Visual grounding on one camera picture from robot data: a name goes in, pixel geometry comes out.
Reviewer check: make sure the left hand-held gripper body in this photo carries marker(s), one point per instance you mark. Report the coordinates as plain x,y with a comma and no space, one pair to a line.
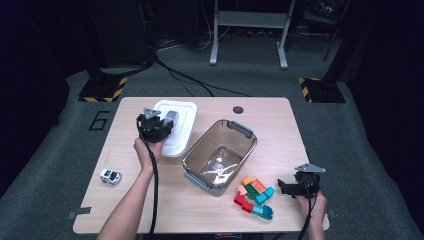
151,128

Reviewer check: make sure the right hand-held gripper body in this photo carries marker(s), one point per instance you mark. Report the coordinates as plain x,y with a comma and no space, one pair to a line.
308,183

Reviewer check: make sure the teal toy block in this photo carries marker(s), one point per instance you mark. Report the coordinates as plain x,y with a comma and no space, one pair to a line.
257,209
267,212
269,192
261,199

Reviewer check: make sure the coral toy block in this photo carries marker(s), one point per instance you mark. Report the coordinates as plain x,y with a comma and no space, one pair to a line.
259,186

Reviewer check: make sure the green toy block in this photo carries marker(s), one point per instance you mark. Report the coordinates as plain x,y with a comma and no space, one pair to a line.
252,192

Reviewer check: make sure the brown transparent storage box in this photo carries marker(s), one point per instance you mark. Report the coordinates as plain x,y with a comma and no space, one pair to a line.
220,160

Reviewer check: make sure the white toy car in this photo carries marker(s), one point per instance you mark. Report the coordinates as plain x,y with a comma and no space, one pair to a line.
110,176

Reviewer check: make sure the person's left hand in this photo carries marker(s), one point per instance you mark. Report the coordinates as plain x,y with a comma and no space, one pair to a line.
146,153

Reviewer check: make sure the person's right hand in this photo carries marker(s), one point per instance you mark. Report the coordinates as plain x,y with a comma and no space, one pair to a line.
313,208

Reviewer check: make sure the orange toy block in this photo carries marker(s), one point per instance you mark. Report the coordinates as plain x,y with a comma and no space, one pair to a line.
247,181

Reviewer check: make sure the grey tape strip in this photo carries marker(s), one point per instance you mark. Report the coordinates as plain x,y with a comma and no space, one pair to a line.
331,213
79,212

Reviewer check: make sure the red toy block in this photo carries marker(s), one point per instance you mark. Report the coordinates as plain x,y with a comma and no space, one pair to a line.
239,199
247,206

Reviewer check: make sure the pink toy block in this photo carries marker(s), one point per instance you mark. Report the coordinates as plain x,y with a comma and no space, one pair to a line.
241,190

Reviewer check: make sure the black base with yellow stripes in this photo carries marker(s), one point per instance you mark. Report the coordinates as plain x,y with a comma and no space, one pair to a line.
100,89
323,90

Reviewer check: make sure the dark round table grommet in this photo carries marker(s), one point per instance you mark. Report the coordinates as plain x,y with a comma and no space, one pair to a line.
238,109

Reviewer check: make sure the black cabinet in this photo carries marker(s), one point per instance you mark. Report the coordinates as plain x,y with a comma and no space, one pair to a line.
120,30

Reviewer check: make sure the grey metal stand frame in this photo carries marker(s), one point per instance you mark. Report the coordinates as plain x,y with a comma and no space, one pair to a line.
251,19

